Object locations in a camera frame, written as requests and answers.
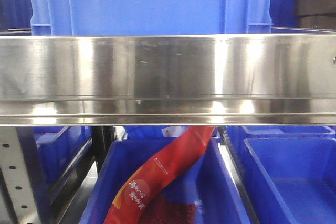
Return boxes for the blue bin with red bag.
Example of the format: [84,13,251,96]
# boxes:
[80,138,250,223]

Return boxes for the blue bin lower left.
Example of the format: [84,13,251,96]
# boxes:
[34,126,92,183]

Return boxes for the blue bin lower right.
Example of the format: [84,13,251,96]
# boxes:
[227,126,335,223]

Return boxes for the stainless steel shelf beam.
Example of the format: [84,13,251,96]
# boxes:
[1,33,335,126]

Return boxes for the red snack bag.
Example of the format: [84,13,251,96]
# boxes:
[104,126,215,223]

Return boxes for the large blue crate on shelf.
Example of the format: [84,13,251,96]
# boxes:
[30,0,272,35]

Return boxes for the perforated steel upright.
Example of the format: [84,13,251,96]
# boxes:
[1,127,41,223]

